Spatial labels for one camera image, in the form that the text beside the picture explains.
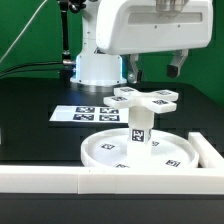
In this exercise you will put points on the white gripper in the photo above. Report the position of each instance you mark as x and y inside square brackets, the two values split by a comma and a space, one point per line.
[143, 26]

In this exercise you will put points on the white cross-shaped table base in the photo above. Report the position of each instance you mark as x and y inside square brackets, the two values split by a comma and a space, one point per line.
[160, 101]

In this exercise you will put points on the white round table top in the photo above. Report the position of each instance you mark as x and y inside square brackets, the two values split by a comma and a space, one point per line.
[109, 149]

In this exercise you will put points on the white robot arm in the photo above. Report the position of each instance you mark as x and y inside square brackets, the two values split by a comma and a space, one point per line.
[93, 66]

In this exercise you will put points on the printed marker sheet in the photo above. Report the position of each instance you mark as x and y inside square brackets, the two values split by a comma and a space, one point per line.
[92, 114]

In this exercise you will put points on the black camera stand pole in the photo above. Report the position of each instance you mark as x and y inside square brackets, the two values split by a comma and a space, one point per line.
[74, 6]

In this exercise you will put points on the white L-shaped fence rail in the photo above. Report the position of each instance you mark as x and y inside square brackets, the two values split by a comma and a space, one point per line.
[208, 178]

